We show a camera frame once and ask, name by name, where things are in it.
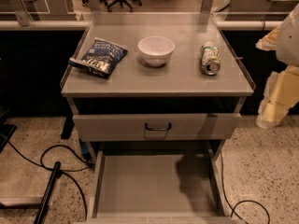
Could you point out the white bowl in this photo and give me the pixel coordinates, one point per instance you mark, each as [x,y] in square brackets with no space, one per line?
[156,50]

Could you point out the green soda can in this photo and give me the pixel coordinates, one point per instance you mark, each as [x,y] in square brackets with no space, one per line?
[210,59]

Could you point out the grey drawer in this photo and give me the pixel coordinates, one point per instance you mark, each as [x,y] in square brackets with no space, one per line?
[145,127]
[157,189]

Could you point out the white horizontal rail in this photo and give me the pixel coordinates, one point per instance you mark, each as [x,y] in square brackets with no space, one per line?
[81,25]

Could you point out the grey top drawer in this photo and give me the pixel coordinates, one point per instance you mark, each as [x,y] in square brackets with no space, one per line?
[145,127]

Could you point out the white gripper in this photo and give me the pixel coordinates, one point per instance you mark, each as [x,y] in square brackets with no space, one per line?
[290,42]

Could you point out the blue chip bag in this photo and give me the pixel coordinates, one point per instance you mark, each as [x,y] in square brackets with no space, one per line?
[101,58]

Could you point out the grey drawer cabinet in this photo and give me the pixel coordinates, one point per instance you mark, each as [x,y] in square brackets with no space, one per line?
[180,87]

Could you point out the black metal bar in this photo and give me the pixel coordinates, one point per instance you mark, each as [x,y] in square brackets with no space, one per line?
[43,207]

